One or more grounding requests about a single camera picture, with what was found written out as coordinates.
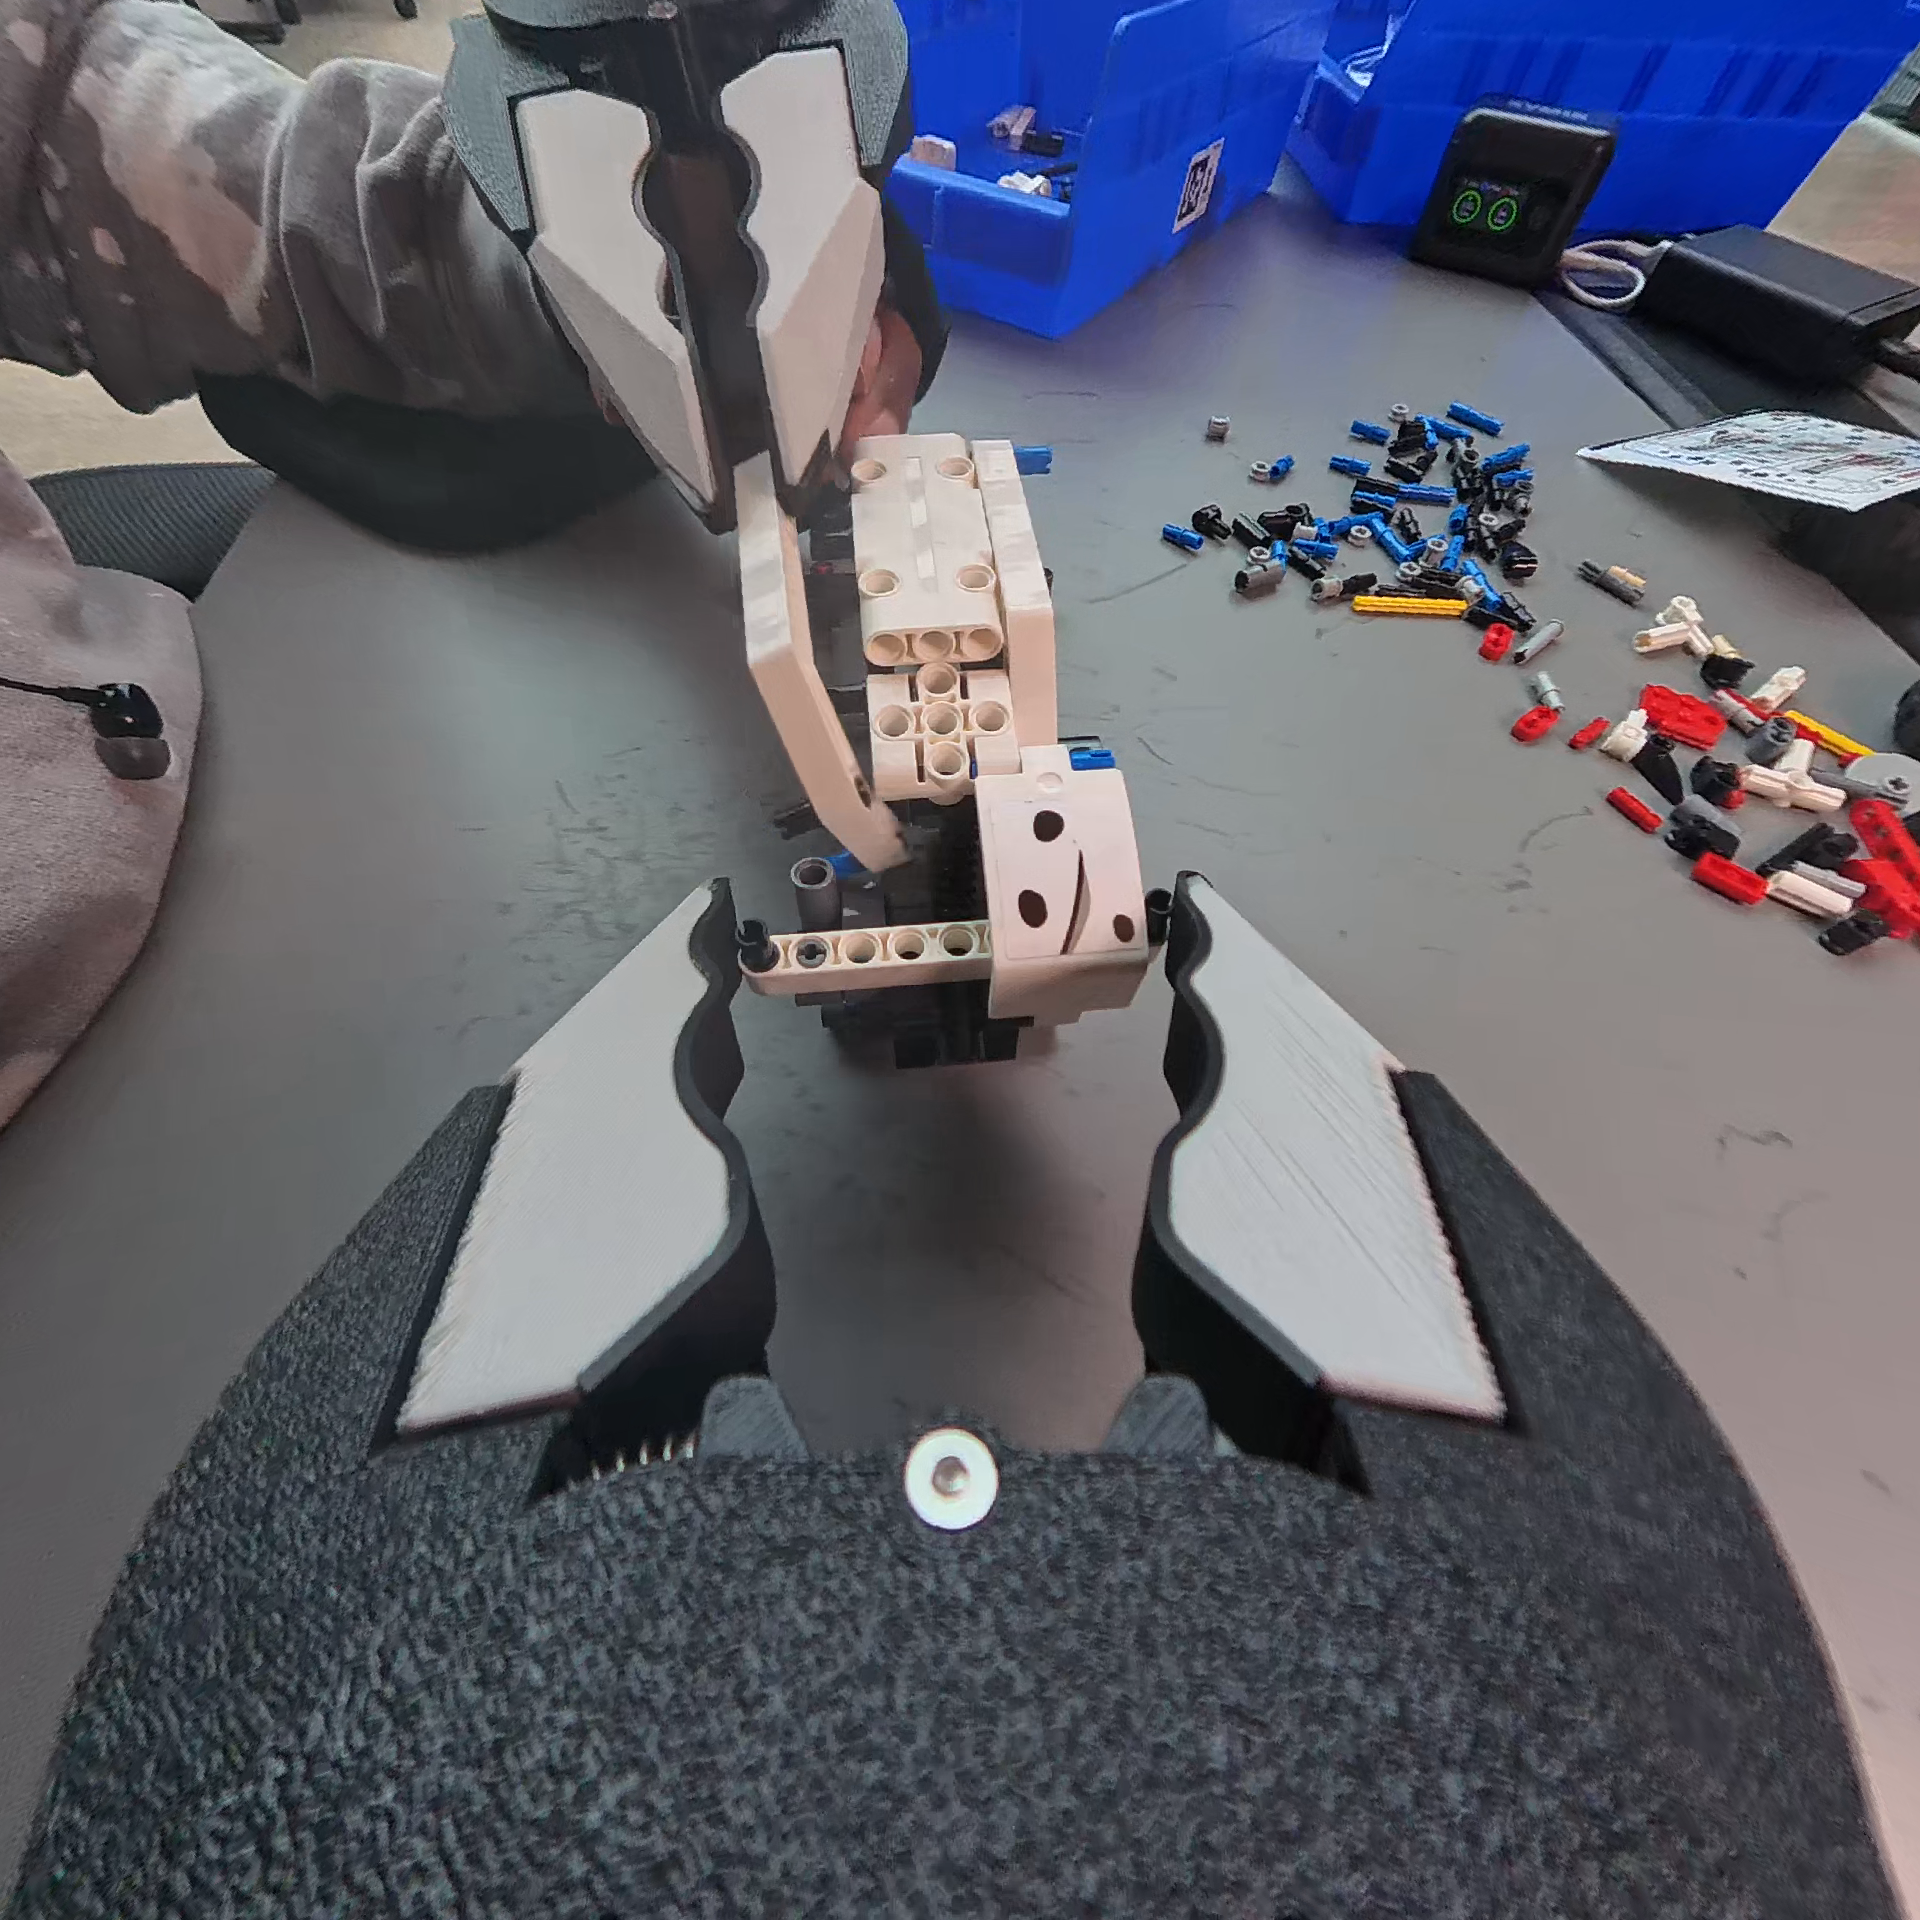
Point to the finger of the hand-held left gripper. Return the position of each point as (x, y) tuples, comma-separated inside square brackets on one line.
[(599, 270), (819, 255)]

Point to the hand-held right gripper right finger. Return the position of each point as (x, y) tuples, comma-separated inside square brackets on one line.
[(1321, 1231)]

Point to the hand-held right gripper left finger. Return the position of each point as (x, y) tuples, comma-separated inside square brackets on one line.
[(586, 1245)]

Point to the brick-built truck chassis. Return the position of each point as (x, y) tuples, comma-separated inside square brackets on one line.
[(939, 525)]

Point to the white angled brick beam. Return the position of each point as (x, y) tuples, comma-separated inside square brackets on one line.
[(782, 629)]

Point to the person's left forearm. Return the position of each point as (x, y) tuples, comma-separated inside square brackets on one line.
[(226, 196)]

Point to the grey desk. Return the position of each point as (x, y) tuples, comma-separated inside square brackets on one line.
[(374, 901)]

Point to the person's left hand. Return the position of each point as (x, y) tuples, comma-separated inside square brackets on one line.
[(886, 382)]

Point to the blue bin with tag sticker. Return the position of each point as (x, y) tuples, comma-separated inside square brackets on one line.
[(1049, 283)]

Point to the grey bleached hoodie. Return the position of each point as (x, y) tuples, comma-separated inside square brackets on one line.
[(76, 901)]

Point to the pile of red white brick parts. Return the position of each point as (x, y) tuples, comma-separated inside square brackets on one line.
[(1679, 716)]

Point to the yellow brick axle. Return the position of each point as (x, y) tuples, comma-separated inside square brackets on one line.
[(1408, 605)]

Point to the black clip-on microphone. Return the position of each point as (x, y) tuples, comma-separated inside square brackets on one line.
[(127, 706)]

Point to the black device green display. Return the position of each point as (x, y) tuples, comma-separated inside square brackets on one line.
[(1508, 201)]

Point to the small tan black connector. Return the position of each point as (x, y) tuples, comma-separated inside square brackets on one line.
[(1613, 583)]

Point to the black toy tyre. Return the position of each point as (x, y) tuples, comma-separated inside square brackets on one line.
[(1859, 546)]

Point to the printed sticker sheet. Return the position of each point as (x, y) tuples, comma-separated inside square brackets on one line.
[(1770, 458)]

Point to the black power adapter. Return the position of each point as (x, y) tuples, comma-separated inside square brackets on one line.
[(1770, 301)]

